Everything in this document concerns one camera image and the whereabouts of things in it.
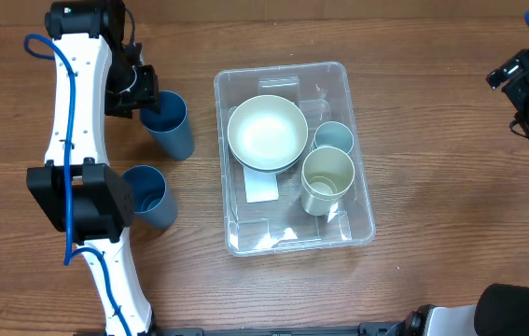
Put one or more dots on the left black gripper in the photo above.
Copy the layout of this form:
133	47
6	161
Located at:
145	94

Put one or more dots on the tall dark blue cup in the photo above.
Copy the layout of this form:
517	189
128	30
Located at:
153	200
171	127

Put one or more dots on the cream bowl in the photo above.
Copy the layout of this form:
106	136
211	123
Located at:
267	123

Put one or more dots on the blue bowl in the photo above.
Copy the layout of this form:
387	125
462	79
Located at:
267	161

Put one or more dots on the small grey cup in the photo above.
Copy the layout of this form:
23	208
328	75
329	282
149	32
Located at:
333	134

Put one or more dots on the tall cream cup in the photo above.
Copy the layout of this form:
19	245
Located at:
326	175

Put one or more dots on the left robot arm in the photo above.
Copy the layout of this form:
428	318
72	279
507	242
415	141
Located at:
100	72

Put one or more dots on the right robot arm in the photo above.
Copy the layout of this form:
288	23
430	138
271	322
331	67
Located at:
501	309

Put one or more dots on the tall dark blue cup front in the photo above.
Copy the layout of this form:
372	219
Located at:
153	200

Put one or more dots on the white label in bin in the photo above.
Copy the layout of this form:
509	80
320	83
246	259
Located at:
260	187

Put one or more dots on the clear plastic storage bin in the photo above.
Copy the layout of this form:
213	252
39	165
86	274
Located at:
322	92

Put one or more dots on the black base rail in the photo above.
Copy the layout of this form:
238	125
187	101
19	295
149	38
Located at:
363	329

